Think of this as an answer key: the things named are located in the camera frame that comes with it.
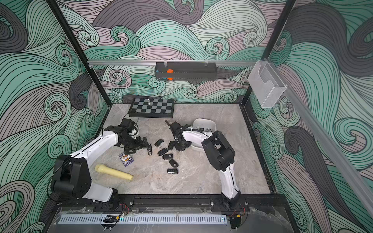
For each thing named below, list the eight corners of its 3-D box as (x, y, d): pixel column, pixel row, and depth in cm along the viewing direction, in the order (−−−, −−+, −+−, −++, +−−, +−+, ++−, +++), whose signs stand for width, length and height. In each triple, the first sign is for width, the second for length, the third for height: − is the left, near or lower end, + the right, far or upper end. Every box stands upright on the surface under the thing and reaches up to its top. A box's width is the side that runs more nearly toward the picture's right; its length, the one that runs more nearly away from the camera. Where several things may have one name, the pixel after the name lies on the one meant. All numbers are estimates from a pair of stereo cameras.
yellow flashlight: (95, 170, 86) (93, 169, 84) (99, 164, 89) (97, 163, 87) (131, 182, 82) (130, 180, 80) (134, 175, 85) (133, 174, 83)
